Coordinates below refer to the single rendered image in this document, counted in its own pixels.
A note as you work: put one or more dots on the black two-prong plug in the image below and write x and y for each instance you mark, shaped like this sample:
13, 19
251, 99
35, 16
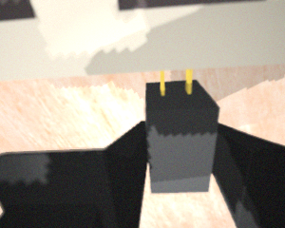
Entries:
181, 121

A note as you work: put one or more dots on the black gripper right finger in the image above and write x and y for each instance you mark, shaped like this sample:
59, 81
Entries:
250, 174

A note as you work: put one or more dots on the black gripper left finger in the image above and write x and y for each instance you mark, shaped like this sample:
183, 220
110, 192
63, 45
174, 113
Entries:
112, 178

